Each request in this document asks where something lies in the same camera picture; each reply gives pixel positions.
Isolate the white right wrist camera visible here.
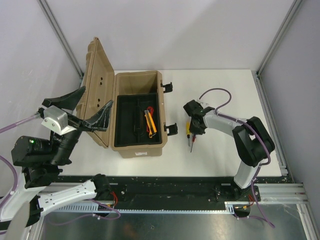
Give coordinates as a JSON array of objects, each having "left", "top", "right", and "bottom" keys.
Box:
[{"left": 196, "top": 98, "right": 210, "bottom": 108}]

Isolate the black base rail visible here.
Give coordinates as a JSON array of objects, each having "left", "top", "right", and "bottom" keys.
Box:
[{"left": 51, "top": 174, "right": 262, "bottom": 204}]

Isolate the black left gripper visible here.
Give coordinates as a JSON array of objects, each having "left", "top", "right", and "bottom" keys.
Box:
[{"left": 45, "top": 85, "right": 115, "bottom": 165}]

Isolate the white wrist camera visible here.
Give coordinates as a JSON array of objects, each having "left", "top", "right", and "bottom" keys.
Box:
[
  {"left": 196, "top": 98, "right": 210, "bottom": 108},
  {"left": 41, "top": 105, "right": 76, "bottom": 136}
]

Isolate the yellow utility knife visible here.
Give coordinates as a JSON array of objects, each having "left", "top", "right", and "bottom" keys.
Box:
[{"left": 144, "top": 109, "right": 158, "bottom": 138}]

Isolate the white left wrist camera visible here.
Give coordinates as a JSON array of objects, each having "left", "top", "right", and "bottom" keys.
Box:
[{"left": 41, "top": 105, "right": 76, "bottom": 136}]

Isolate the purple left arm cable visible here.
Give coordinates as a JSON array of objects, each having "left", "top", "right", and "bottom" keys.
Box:
[{"left": 0, "top": 113, "right": 122, "bottom": 226}]

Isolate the blue red handled screwdriver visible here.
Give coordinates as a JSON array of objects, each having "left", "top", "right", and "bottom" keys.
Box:
[{"left": 190, "top": 133, "right": 197, "bottom": 153}]

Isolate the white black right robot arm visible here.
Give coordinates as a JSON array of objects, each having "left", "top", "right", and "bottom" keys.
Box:
[{"left": 183, "top": 100, "right": 275, "bottom": 201}]

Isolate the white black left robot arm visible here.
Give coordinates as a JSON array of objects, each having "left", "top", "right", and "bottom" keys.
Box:
[{"left": 0, "top": 86, "right": 114, "bottom": 231}]

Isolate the yellow handled screwdriver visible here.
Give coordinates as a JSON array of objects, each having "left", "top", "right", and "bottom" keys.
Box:
[{"left": 185, "top": 121, "right": 191, "bottom": 146}]

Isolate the black tool box tray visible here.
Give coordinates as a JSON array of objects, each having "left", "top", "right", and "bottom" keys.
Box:
[{"left": 114, "top": 93, "right": 162, "bottom": 147}]

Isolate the red black utility knife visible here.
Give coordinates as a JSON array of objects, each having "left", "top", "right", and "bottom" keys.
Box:
[{"left": 146, "top": 106, "right": 154, "bottom": 133}]

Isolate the aluminium frame rail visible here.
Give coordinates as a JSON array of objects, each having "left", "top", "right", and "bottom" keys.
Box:
[{"left": 56, "top": 178, "right": 308, "bottom": 215}]

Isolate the tan plastic tool box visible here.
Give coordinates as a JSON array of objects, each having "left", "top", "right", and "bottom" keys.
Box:
[{"left": 76, "top": 37, "right": 178, "bottom": 159}]

